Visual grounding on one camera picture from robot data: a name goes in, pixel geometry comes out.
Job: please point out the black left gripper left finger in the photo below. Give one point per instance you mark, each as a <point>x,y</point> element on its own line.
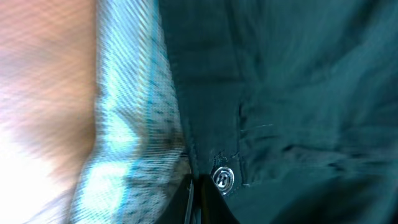
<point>179,209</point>

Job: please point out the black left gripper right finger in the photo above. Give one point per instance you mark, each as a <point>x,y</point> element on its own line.
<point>214,209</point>

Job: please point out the black shorts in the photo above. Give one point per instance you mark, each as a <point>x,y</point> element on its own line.
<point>290,106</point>

